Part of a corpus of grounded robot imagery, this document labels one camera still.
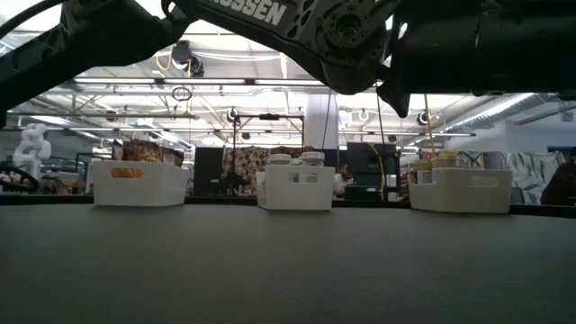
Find leaf patterned cloth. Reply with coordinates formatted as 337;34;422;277
506;150;563;207

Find yellow hanging cable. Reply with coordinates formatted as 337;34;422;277
422;93;437;157

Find white plastic bin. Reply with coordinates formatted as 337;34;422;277
92;160;190;208
256;164;337;212
408;166;514;215

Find ceiling light strip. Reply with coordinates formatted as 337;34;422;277
337;131;477;138

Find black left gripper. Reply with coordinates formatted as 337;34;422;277
394;0;576;97

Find long ceiling light rail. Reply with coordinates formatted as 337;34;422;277
74;76;325;87

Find black upright panel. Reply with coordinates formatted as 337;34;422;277
193;147;225;198

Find person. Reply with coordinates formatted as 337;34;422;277
332;162;355;198
539;150;576;207

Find black hanging cable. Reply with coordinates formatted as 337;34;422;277
376;94;389;145

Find black garment rack frame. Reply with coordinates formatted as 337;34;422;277
230;113;306;199

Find black cabinet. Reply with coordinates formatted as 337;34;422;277
345;142;401;203

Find white ventilation duct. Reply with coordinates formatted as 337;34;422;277
443;92;541;134

